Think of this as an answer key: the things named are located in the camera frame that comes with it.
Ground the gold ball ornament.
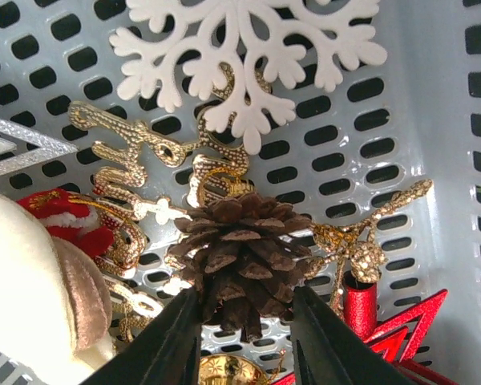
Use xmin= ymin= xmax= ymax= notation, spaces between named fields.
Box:
xmin=198 ymin=354 xmax=269 ymax=385

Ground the red santa hat ornament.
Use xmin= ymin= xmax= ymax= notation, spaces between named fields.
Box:
xmin=17 ymin=188 xmax=114 ymax=258

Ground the silver star ornament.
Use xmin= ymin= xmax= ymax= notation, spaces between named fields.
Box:
xmin=0 ymin=118 xmax=79 ymax=177

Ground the red star ornament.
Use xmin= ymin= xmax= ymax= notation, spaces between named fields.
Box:
xmin=279 ymin=274 xmax=452 ymax=384

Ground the gold merry christmas sign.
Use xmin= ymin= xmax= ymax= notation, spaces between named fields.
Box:
xmin=67 ymin=63 xmax=273 ymax=342

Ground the white wooden snowflake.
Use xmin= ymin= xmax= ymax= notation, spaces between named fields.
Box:
xmin=109 ymin=1 xmax=387 ymax=155

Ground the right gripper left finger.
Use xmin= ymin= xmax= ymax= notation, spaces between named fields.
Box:
xmin=83 ymin=288 xmax=201 ymax=385

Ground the white perforated plastic basket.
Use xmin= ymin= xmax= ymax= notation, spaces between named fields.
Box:
xmin=0 ymin=1 xmax=481 ymax=384

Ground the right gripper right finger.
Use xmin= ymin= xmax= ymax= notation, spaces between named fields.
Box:
xmin=291 ymin=286 xmax=407 ymax=385

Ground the gold glitter berry sprig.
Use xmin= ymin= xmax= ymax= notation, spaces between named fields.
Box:
xmin=310 ymin=179 xmax=433 ymax=317

